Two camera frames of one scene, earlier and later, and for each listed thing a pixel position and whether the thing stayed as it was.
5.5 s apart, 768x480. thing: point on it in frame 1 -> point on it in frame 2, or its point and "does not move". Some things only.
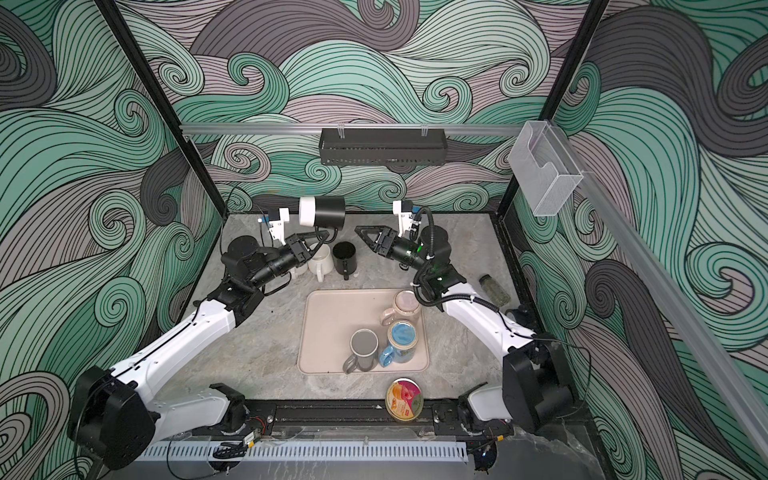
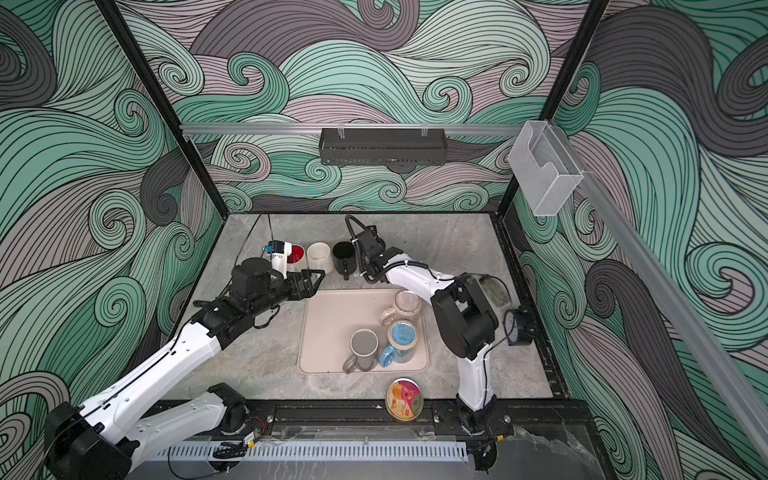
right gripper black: [389, 245] -> [363, 264]
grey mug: [364, 346] does not move
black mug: [345, 258] does not move
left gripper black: [295, 248] -> [308, 290]
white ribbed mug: [322, 263] does not move
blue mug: [403, 337] does not move
